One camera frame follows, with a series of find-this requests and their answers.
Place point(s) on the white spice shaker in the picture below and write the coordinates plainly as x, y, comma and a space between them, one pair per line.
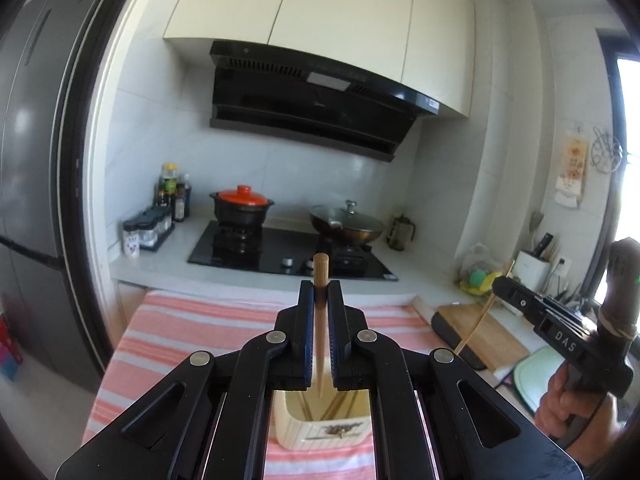
130, 239

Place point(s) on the black pot red lid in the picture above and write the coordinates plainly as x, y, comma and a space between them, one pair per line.
241, 207

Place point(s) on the black gas stove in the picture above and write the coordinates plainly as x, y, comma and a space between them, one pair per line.
285, 252

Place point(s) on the dark glass pitcher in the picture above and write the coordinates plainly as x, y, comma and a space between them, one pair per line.
401, 233

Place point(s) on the plastic bag with produce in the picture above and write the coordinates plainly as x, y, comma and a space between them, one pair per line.
478, 270

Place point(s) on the white knife block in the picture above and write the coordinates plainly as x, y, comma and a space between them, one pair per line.
530, 269

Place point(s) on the spice jar rack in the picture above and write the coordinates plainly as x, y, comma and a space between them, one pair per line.
154, 226

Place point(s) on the black range hood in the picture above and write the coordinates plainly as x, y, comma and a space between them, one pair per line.
308, 98

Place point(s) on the wooden chopstick five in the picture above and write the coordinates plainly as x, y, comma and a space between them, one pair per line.
484, 310

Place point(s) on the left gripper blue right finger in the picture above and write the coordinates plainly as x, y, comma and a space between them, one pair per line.
363, 359

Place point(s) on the wooden cutting board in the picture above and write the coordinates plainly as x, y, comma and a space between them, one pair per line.
491, 347

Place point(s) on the person's right hand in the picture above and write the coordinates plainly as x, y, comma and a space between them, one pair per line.
559, 404

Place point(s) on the wooden chopstick one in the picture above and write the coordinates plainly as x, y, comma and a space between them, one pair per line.
305, 406

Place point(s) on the cream utensil holder box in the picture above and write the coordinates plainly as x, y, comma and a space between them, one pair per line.
294, 433

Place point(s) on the pink striped tablecloth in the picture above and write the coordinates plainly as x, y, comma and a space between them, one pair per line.
167, 327

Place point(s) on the grey refrigerator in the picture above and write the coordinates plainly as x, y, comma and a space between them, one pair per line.
50, 58

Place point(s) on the white upper cabinets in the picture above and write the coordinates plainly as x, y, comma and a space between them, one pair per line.
427, 45

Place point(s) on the wok with glass lid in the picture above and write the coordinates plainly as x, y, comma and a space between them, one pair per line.
345, 225

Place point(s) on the sauce bottles group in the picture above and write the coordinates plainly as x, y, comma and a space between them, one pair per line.
173, 190

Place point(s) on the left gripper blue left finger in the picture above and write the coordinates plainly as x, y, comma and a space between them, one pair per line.
224, 433

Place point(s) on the red box on floor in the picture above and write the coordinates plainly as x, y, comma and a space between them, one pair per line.
10, 355

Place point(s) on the window frame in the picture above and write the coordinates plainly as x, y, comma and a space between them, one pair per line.
621, 216

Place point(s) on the wire steamer rack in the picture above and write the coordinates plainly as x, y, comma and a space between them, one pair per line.
607, 152

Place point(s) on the wooden chopstick four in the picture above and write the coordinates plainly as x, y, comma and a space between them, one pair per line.
321, 282

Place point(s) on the wooden chopstick three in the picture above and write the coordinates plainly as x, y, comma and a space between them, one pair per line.
341, 406

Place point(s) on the hanging calendar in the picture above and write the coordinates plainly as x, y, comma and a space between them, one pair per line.
570, 180

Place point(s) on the green cutting board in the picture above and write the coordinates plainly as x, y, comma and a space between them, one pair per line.
531, 375

